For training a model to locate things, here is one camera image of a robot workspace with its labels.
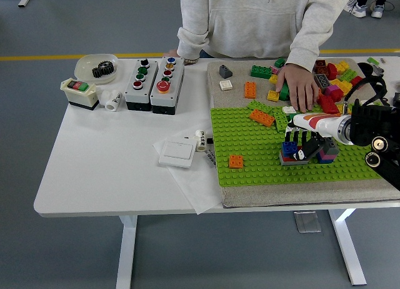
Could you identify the black gear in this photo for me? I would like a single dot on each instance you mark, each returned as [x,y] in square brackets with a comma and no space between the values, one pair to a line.
[103,70]

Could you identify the white square brick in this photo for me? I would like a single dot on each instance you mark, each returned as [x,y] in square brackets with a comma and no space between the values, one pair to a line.
[287,109]
[226,85]

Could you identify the white wall switch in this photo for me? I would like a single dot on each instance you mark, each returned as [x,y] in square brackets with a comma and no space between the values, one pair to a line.
[176,153]

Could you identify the green studded baseplate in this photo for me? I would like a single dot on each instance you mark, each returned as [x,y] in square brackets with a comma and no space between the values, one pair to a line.
[250,176]

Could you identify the small dark green brick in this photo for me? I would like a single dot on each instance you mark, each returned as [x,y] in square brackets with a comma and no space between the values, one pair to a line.
[291,116]

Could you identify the white paper sheet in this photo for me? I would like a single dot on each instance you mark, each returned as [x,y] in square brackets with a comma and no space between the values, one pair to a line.
[193,189]

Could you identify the small white pipe fitting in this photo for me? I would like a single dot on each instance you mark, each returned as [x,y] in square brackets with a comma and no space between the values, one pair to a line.
[200,143]

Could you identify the small white brick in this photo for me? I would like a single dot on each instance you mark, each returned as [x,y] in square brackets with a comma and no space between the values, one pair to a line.
[365,102]

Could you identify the magenta square brick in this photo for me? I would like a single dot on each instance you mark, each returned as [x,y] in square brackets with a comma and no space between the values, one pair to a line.
[328,157]

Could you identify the grey-brown mat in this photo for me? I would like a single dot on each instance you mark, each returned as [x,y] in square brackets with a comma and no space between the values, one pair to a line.
[281,195]

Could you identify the white plastic bowl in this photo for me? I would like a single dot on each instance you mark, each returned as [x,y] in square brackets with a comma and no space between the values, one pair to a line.
[84,68]

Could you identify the lime green long brick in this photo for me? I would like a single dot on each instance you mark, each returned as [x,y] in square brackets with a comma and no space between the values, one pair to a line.
[281,121]
[260,106]

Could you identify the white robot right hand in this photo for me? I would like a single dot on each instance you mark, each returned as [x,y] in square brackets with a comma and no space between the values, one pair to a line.
[318,123]

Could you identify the grey four-button control box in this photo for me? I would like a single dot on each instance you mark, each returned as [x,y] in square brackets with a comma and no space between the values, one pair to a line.
[131,95]

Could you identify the background person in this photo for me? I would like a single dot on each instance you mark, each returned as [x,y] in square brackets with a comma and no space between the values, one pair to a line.
[359,9]

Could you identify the small pink brick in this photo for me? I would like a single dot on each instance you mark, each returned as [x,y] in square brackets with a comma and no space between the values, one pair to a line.
[275,69]

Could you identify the grey long brick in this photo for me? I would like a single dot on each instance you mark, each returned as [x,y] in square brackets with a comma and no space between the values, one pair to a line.
[286,161]
[322,81]

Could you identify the yellow floor tape line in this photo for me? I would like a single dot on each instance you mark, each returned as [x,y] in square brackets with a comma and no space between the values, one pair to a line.
[47,57]

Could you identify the white pipe tee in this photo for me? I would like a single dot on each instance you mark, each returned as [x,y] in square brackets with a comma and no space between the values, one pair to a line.
[112,103]

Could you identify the brown brick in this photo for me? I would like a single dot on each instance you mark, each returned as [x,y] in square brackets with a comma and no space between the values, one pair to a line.
[320,64]

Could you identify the white table leg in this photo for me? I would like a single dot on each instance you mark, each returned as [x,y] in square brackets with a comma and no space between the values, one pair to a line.
[126,254]
[347,245]

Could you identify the small black box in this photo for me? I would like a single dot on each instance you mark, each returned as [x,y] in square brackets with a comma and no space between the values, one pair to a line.
[397,99]

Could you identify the person's left forearm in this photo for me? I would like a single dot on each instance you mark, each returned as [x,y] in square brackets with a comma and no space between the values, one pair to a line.
[315,32]

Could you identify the grey metal part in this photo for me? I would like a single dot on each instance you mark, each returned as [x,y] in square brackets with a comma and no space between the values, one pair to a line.
[378,70]

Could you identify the blue square brick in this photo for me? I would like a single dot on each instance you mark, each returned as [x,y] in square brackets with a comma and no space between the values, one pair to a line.
[322,161]
[289,147]

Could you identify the large red brick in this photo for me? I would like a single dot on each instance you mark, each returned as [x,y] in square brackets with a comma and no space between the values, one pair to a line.
[328,105]

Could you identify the white label strip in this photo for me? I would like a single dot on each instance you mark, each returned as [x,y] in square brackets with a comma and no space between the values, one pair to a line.
[210,159]

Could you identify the silver floor plate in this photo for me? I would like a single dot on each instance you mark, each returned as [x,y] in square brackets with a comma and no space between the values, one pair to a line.
[307,221]

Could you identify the dark green long brick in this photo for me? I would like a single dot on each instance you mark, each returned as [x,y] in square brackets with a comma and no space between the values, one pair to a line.
[284,94]

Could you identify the person's right forearm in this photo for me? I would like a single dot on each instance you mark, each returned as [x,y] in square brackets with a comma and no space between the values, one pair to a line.
[192,38]

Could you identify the orange long brick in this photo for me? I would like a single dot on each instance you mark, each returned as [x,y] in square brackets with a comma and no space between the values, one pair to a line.
[262,117]

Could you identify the dark grey sloped brick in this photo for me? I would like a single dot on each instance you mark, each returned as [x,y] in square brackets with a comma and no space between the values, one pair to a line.
[331,146]
[225,71]

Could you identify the grey emergency-stop control box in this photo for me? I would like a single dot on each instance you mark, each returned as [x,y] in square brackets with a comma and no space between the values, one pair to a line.
[175,82]

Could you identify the cream switch box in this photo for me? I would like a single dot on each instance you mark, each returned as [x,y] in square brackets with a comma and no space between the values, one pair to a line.
[79,96]

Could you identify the yellow square brick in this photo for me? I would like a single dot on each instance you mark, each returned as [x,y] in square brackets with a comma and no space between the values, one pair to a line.
[273,96]

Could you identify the small green piece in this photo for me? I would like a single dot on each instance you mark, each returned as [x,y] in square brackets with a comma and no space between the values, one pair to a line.
[372,60]

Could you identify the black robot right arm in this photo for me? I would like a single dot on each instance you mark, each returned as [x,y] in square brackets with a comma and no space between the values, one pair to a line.
[375,129]

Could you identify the orange square brick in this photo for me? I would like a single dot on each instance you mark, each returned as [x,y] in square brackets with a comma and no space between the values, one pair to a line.
[236,161]

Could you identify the person's right hand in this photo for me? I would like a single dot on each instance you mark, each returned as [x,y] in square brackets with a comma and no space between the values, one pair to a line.
[170,52]

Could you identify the person's left hand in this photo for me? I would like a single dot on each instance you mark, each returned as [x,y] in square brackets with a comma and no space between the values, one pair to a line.
[298,82]

